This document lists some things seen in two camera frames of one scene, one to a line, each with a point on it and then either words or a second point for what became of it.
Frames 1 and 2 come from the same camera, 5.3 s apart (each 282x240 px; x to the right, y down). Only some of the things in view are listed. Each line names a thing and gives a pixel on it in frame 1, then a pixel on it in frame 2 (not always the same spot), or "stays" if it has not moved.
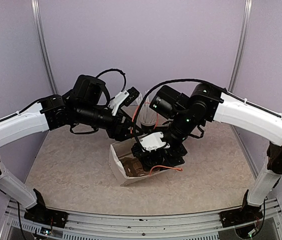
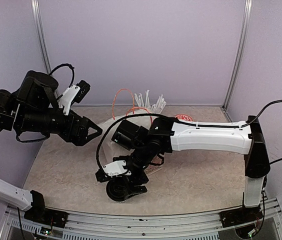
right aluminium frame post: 248,6 stays
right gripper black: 169,156 to 136,189
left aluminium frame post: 38,18 stays
